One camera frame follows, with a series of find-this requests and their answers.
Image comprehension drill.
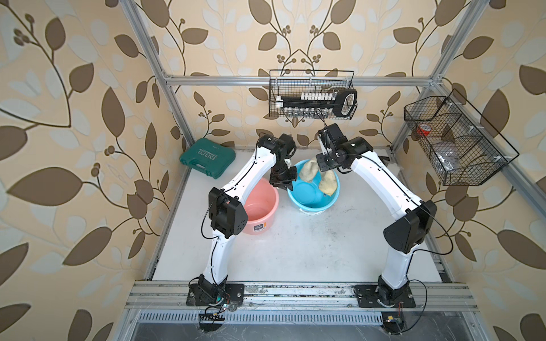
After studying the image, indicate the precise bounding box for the black wire basket right wall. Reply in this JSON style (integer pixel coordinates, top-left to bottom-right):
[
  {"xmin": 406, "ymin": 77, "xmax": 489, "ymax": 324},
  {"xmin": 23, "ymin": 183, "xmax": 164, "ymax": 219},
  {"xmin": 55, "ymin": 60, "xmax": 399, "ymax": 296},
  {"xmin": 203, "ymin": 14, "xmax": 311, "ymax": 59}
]
[{"xmin": 404, "ymin": 89, "xmax": 520, "ymax": 186}]

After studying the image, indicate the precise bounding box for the blue plastic bucket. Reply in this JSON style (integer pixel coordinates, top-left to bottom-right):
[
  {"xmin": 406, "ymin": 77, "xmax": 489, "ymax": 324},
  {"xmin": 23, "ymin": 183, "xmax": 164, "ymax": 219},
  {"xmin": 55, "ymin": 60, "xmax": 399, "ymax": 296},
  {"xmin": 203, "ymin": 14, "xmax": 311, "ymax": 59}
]
[{"xmin": 288, "ymin": 172, "xmax": 341, "ymax": 215}]

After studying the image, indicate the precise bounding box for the silver foil bag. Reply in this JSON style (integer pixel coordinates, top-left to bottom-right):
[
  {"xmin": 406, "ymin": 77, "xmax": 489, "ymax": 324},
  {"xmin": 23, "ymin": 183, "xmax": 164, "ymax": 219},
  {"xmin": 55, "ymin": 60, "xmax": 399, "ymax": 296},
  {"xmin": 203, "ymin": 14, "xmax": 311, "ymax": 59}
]
[{"xmin": 432, "ymin": 142, "xmax": 459, "ymax": 171}]

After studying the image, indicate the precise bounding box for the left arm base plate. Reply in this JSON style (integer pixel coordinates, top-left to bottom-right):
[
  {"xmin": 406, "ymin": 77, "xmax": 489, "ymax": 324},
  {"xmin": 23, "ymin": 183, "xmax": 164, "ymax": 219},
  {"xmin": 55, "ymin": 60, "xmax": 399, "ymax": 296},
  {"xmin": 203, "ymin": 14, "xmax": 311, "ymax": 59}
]
[{"xmin": 186, "ymin": 283, "xmax": 245, "ymax": 308}]

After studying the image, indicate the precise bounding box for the black wire basket wall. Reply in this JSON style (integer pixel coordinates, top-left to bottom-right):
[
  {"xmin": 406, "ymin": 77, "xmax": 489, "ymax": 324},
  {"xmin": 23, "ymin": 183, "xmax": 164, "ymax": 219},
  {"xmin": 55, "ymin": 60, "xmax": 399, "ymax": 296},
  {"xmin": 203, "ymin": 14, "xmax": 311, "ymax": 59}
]
[
  {"xmin": 268, "ymin": 69, "xmax": 358, "ymax": 120},
  {"xmin": 404, "ymin": 89, "xmax": 520, "ymax": 186}
]

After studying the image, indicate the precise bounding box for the green plastic tool case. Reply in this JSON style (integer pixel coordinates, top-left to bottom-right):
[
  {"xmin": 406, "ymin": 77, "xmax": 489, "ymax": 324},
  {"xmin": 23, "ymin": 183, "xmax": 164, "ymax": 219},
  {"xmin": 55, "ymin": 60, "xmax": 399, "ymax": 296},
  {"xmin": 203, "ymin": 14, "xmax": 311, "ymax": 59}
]
[{"xmin": 180, "ymin": 138, "xmax": 236, "ymax": 179}]

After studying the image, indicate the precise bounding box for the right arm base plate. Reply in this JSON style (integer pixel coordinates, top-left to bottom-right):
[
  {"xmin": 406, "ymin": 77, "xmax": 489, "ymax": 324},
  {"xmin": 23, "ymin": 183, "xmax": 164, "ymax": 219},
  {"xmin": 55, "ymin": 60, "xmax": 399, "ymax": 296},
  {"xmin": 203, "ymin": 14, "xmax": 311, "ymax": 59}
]
[{"xmin": 353, "ymin": 283, "xmax": 417, "ymax": 308}]

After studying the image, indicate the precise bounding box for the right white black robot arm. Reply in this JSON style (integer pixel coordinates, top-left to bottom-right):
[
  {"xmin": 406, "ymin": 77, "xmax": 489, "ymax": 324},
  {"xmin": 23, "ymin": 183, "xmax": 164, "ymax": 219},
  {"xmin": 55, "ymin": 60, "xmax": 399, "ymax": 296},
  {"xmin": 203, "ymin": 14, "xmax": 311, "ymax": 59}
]
[{"xmin": 317, "ymin": 124, "xmax": 437, "ymax": 306}]

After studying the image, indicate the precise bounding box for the yellow cloth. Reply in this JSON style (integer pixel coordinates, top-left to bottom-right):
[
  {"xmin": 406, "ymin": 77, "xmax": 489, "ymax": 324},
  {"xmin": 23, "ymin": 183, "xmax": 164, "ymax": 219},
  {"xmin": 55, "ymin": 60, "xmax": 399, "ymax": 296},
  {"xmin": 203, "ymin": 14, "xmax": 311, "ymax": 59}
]
[{"xmin": 299, "ymin": 159, "xmax": 338, "ymax": 196}]

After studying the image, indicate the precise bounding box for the black wire basket back wall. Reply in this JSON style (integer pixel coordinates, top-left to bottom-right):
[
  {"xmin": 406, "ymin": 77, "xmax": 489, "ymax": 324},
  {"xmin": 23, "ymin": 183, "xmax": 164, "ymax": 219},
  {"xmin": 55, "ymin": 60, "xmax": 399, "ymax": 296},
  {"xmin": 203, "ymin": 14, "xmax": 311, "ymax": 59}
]
[{"xmin": 268, "ymin": 69, "xmax": 358, "ymax": 120}]

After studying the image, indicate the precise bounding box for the aluminium front rail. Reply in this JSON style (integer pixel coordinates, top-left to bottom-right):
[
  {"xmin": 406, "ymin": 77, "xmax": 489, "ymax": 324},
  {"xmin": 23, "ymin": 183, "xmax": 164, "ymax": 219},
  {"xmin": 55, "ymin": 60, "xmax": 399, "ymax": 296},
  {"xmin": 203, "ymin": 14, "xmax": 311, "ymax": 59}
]
[{"xmin": 125, "ymin": 281, "xmax": 479, "ymax": 313}]

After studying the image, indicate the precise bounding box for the black socket set holder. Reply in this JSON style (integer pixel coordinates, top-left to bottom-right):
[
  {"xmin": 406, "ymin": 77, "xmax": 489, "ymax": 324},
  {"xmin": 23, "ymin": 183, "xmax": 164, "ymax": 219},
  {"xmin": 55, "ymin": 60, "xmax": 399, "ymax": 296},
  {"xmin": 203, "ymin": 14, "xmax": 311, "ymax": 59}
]
[{"xmin": 273, "ymin": 89, "xmax": 358, "ymax": 119}]

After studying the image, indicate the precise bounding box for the pink plastic bucket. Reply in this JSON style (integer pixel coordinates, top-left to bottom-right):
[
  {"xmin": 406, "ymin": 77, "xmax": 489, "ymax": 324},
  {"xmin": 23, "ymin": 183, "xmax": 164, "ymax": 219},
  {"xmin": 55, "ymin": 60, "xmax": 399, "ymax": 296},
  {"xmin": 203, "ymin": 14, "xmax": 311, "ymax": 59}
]
[{"xmin": 243, "ymin": 178, "xmax": 280, "ymax": 235}]

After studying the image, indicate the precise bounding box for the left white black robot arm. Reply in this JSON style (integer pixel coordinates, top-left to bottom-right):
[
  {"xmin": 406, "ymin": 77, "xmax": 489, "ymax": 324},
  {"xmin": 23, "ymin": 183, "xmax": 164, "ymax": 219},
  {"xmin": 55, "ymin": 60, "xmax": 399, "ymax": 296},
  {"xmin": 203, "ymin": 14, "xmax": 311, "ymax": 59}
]
[{"xmin": 198, "ymin": 134, "xmax": 297, "ymax": 297}]

